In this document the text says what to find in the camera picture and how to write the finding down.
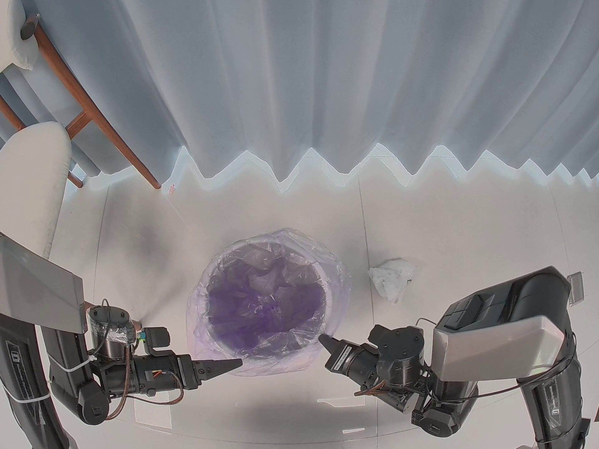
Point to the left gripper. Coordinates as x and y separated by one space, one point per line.
159 373

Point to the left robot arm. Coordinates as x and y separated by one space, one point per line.
37 288

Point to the crumpled white paper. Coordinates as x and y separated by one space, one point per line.
391 278

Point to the purple plastic bag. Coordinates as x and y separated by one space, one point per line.
262 307

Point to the white trash bin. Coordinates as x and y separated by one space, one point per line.
327 293

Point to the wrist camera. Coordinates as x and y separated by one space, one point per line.
157 337
378 335

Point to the pale blue curtain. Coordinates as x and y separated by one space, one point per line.
327 63

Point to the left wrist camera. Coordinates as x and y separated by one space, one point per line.
157 337

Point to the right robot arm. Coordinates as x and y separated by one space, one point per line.
496 349

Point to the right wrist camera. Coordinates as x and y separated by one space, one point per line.
378 335

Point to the wooden chair with cream cushions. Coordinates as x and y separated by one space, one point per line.
32 180

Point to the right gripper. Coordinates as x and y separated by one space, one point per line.
358 363

